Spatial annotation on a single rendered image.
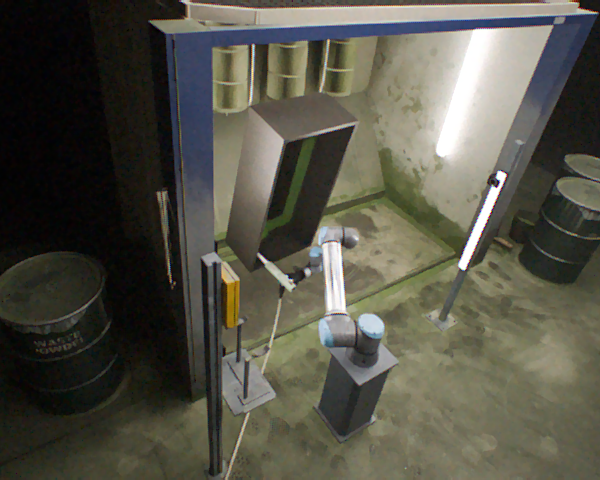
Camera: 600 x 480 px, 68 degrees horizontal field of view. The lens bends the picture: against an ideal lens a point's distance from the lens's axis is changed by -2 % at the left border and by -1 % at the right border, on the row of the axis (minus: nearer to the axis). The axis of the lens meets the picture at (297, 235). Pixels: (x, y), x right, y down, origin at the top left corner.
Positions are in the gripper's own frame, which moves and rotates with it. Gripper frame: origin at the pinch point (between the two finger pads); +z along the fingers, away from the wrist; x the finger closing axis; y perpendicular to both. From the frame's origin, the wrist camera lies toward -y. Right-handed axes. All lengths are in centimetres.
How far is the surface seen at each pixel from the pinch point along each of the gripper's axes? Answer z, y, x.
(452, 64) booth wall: -210, -120, 44
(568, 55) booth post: -201, -157, -45
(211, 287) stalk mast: 99, -102, -61
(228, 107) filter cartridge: -34, -73, 126
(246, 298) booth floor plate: 1, 48, 35
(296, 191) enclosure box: -50, -32, 50
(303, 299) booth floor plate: -37, 46, 8
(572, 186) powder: -275, -45, -79
